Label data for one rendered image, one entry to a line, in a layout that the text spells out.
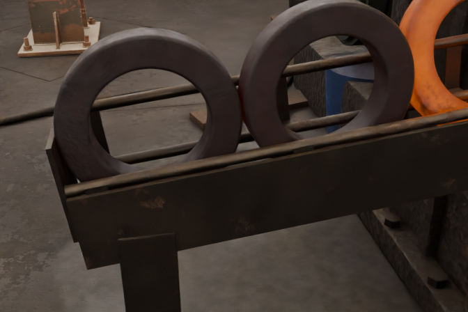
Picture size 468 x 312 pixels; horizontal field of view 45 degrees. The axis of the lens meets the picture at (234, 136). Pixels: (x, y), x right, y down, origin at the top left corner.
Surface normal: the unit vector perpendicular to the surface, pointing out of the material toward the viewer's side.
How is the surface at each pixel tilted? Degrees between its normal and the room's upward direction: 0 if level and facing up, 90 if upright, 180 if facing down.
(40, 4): 90
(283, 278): 0
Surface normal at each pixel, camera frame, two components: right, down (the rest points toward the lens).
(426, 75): 0.12, 0.09
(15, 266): -0.01, -0.90
